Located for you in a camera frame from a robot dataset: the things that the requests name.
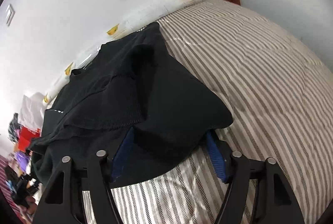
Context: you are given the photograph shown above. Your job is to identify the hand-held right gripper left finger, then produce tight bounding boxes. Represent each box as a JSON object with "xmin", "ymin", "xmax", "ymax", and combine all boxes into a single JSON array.
[{"xmin": 32, "ymin": 128, "xmax": 136, "ymax": 224}]

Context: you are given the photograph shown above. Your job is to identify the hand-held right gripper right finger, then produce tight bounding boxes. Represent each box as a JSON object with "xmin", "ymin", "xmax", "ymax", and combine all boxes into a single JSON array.
[{"xmin": 205, "ymin": 132, "xmax": 305, "ymax": 224}]

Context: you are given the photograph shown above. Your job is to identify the black sweatshirt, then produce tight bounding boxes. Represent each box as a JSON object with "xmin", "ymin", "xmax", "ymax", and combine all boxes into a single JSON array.
[{"xmin": 26, "ymin": 22, "xmax": 234, "ymax": 189}]

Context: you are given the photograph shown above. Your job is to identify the striped bed blanket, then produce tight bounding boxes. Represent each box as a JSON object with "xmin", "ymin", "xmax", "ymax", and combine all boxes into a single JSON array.
[{"xmin": 78, "ymin": 0, "xmax": 333, "ymax": 224}]

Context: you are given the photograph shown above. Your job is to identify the red paper bag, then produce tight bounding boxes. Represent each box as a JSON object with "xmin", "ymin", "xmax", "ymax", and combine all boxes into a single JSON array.
[{"xmin": 18, "ymin": 126, "xmax": 42, "ymax": 150}]

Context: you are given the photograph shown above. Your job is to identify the purple cloth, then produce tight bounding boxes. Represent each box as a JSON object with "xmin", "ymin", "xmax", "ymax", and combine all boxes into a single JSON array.
[{"xmin": 14, "ymin": 151, "xmax": 32, "ymax": 172}]

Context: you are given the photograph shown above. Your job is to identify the white plastic bag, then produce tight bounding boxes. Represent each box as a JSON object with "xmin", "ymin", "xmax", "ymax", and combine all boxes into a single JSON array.
[{"xmin": 19, "ymin": 92, "xmax": 47, "ymax": 133}]

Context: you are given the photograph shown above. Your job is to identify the dark cloth pile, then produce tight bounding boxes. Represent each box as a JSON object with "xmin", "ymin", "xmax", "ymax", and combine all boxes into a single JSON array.
[{"xmin": 5, "ymin": 164, "xmax": 39, "ymax": 211}]

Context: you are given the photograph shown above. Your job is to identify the grey plaid cloth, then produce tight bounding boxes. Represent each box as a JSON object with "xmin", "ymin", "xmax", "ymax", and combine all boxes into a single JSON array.
[{"xmin": 8, "ymin": 113, "xmax": 21, "ymax": 141}]

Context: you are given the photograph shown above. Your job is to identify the white rolled mat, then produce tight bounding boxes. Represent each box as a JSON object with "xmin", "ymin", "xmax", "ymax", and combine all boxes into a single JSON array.
[{"xmin": 43, "ymin": 0, "xmax": 221, "ymax": 107}]

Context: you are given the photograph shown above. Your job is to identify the white light switch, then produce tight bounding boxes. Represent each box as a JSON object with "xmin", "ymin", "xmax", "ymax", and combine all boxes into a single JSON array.
[{"xmin": 6, "ymin": 4, "xmax": 15, "ymax": 27}]

